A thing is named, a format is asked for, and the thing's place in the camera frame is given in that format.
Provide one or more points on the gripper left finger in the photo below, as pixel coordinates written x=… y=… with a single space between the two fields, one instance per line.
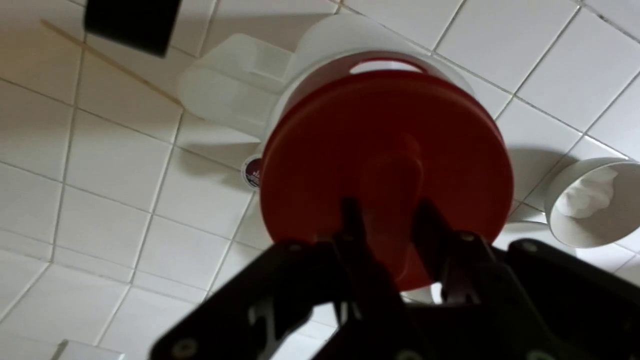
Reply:
x=280 y=280

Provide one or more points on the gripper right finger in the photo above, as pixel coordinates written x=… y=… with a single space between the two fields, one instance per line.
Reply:
x=560 y=295

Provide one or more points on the red round jug lid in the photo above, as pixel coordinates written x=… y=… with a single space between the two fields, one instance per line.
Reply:
x=350 y=150

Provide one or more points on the white plastic jug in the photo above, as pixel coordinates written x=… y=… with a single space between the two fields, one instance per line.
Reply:
x=230 y=85

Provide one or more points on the white cup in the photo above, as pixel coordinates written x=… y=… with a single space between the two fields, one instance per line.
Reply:
x=595 y=230

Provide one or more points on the thin wooden stick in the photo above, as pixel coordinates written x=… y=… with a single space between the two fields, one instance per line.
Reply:
x=110 y=62

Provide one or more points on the black cylinder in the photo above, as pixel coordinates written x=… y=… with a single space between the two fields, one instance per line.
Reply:
x=132 y=22

